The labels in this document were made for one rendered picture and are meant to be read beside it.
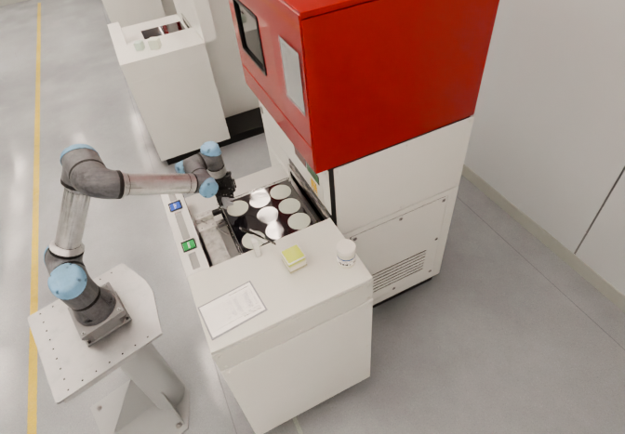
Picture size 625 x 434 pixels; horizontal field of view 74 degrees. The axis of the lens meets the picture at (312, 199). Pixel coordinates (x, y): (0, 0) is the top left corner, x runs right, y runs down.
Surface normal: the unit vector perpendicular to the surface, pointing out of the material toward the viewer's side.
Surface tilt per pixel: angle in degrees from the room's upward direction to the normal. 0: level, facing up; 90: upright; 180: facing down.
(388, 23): 90
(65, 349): 0
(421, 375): 0
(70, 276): 10
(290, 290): 0
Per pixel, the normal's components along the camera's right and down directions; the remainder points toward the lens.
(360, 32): 0.43, 0.61
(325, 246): -0.08, -0.71
